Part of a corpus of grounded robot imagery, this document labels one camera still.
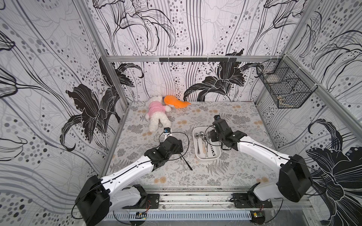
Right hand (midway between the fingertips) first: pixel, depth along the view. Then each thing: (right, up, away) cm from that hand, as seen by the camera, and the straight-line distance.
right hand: (214, 131), depth 87 cm
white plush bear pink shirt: (-39, +13, +14) cm, 44 cm away
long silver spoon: (-10, -4, +10) cm, 15 cm away
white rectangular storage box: (-6, -12, +4) cm, 14 cm away
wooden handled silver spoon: (-7, -4, +10) cm, 13 cm away
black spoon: (-18, -20, -2) cm, 27 cm away
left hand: (-23, -8, -5) cm, 25 cm away
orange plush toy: (-25, +20, +24) cm, 40 cm away
